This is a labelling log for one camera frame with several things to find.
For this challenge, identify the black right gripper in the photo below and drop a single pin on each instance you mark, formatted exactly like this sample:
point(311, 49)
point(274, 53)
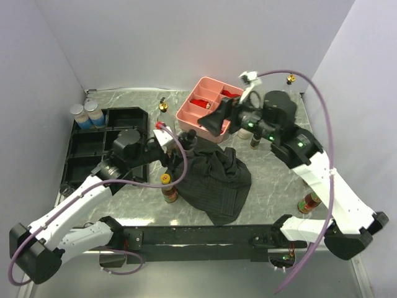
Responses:
point(213, 121)

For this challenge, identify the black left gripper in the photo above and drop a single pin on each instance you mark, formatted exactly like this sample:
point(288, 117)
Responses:
point(170, 161)

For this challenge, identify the blue label spice jar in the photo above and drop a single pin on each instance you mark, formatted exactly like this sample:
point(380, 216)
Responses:
point(81, 117)
point(95, 114)

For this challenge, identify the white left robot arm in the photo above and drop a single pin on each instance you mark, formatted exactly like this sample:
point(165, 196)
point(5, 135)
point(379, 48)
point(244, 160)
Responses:
point(40, 248)

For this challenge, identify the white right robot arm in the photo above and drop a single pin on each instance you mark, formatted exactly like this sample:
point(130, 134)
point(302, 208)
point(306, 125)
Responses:
point(352, 224)

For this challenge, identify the red item middle compartment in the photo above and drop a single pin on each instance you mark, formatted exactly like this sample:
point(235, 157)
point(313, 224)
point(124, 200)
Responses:
point(201, 103)

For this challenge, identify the red item compartment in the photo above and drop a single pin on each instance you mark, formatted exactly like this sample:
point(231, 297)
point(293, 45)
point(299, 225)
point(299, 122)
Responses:
point(231, 93)
point(201, 103)

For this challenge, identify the pink divided storage box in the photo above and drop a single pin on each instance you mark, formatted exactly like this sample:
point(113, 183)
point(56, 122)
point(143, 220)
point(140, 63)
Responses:
point(204, 99)

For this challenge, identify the red item back compartment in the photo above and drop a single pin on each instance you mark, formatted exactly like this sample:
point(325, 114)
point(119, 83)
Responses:
point(231, 93)

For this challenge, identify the black cap white powder bottle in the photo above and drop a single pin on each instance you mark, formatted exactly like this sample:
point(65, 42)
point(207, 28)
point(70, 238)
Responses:
point(244, 134)

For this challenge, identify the tall gold spout oil bottle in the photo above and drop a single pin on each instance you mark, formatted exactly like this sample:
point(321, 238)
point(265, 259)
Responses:
point(163, 115)

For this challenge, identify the small black cap spice jar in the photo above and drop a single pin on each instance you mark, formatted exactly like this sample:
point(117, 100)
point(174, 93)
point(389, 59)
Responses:
point(255, 141)

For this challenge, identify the dark striped cloth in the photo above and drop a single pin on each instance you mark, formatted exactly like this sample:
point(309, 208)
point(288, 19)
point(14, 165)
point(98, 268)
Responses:
point(217, 182)

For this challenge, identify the red yellow cap sauce bottle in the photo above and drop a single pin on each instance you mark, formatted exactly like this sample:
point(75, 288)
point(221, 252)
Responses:
point(169, 192)

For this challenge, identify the tall gold spout sauce bottle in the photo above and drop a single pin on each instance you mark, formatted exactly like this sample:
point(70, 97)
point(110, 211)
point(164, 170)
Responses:
point(290, 79)

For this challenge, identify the black divided organizer tray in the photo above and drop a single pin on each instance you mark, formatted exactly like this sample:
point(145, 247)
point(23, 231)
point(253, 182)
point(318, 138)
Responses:
point(88, 147)

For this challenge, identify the red label sauce bottle right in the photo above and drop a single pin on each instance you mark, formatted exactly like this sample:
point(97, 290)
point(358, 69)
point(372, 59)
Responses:
point(309, 203)

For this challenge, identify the dark spice jar front left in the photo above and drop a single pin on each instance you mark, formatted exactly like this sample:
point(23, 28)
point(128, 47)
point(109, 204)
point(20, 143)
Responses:
point(66, 190)

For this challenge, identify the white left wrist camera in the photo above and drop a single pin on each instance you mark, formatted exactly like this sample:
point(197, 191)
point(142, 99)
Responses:
point(164, 135)

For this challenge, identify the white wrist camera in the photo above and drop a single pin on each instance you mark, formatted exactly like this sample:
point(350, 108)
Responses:
point(164, 135)
point(251, 79)

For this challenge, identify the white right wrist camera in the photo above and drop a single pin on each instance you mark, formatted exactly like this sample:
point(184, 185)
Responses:
point(251, 79)

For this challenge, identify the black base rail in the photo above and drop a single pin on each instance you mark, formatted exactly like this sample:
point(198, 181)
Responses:
point(203, 243)

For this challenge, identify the aluminium frame rail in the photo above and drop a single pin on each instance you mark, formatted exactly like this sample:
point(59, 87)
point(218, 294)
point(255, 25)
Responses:
point(323, 276)

